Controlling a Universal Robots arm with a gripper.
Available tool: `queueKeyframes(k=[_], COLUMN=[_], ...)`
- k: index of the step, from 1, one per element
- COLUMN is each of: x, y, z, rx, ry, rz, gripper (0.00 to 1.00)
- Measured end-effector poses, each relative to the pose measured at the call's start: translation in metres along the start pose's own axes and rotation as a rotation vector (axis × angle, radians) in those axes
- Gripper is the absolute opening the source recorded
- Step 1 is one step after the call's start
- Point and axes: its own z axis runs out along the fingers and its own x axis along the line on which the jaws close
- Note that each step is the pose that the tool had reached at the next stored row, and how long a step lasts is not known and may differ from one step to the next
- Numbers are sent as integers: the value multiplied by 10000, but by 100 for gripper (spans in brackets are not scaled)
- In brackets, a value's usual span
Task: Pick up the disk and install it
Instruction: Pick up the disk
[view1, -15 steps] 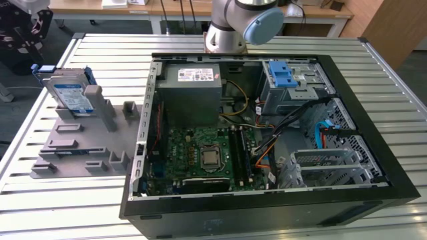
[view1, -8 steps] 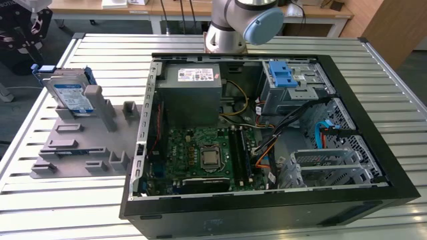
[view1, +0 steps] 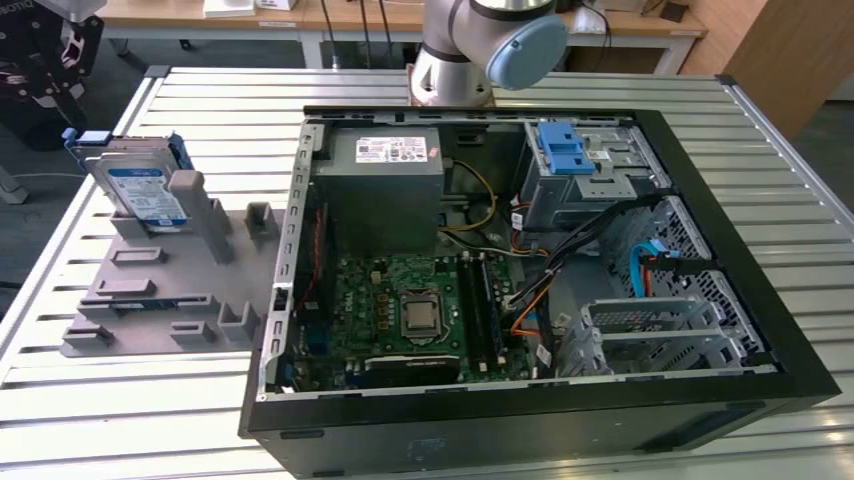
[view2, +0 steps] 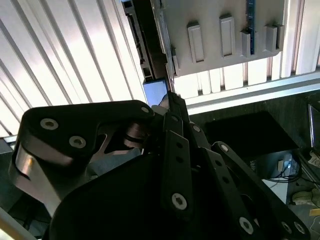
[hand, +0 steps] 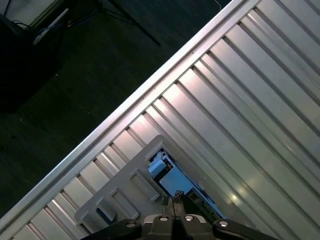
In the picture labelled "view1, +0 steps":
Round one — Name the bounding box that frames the yellow wire bundle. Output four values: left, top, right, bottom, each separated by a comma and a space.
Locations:
439, 159, 499, 234

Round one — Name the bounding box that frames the black PC case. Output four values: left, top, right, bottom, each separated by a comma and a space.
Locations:
237, 104, 842, 479

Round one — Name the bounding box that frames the black graphics card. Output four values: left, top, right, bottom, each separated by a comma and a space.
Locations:
363, 353, 461, 386

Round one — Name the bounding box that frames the grey parts rack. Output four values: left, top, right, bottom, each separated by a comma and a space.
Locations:
58, 169, 288, 359

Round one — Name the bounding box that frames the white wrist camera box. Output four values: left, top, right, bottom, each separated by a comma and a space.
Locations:
40, 0, 108, 19

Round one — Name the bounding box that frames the disk power wire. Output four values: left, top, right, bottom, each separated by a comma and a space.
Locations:
638, 254, 719, 284

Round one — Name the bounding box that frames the white metal stand foot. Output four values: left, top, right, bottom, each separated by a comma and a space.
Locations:
0, 164, 29, 205

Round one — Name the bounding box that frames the hard disk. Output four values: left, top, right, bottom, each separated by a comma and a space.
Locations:
60, 127, 196, 236

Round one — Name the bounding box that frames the grey power supply unit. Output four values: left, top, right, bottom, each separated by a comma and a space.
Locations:
312, 124, 447, 259

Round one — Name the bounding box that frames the blue SATA wire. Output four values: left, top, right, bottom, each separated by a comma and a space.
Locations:
626, 242, 682, 311

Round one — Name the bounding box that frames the blue plastic drive latch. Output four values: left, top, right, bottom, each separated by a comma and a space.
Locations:
536, 122, 588, 176

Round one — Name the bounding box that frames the silver CPU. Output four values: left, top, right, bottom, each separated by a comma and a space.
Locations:
401, 299, 441, 336

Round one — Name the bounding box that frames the light wooden cabinet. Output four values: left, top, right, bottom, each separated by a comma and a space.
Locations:
679, 0, 854, 142

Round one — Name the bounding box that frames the black RAM slot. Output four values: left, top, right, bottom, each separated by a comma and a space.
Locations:
457, 253, 483, 371
481, 253, 512, 371
473, 253, 501, 371
465, 253, 492, 371

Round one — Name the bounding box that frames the orange red wire bundle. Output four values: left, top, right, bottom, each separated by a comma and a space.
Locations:
509, 292, 555, 344

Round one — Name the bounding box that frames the black wire bundle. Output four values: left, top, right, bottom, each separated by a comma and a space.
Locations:
505, 197, 662, 311

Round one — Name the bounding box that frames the green motherboard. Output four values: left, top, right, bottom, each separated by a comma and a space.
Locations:
292, 252, 555, 391

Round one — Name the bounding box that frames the metal CPU socket cover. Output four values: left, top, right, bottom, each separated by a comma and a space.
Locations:
396, 287, 448, 346

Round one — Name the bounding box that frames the wooden desk white frame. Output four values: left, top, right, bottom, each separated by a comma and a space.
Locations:
98, 0, 315, 69
299, 0, 708, 76

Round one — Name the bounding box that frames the silver disk bay cage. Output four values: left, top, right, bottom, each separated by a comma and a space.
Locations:
576, 294, 766, 377

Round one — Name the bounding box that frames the silver optical drive cage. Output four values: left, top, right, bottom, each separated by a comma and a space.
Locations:
519, 119, 672, 234

